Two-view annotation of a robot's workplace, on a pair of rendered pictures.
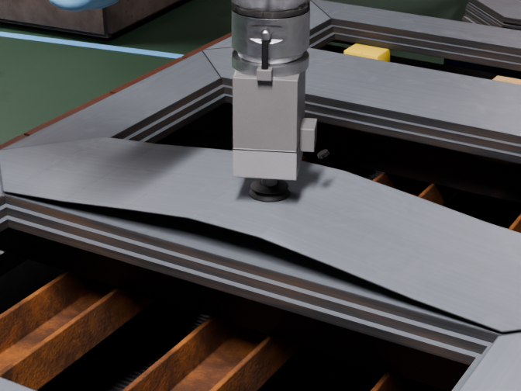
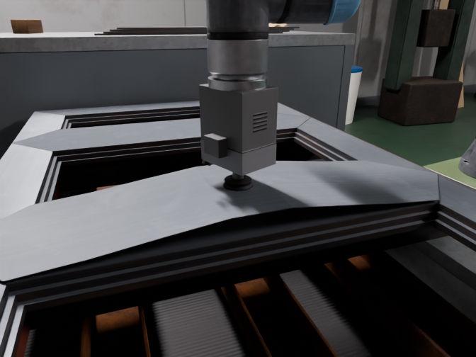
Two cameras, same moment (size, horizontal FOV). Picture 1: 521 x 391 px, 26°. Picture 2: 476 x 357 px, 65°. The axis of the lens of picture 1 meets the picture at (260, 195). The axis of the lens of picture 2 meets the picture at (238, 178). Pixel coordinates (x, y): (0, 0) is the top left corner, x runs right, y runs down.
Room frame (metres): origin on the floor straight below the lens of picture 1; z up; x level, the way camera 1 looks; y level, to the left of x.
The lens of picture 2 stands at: (1.36, -0.38, 1.09)
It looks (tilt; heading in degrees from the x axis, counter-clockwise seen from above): 23 degrees down; 130
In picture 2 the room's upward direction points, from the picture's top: straight up
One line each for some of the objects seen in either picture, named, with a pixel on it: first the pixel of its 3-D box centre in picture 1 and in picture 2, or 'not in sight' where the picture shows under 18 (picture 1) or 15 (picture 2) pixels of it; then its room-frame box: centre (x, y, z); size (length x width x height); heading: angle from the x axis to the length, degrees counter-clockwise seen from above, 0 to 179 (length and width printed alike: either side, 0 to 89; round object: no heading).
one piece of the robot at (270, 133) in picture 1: (281, 109); (229, 121); (1.04, -0.02, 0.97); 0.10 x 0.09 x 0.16; 83
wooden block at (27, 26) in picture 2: not in sight; (27, 26); (-0.25, 0.27, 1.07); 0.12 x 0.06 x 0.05; 132
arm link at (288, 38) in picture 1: (270, 32); (236, 58); (1.04, -0.01, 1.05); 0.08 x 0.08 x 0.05
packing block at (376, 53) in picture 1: (367, 60); not in sight; (1.72, -0.17, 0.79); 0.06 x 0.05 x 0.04; 60
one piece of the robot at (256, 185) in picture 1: (269, 181); (237, 176); (1.05, -0.01, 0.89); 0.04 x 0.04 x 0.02
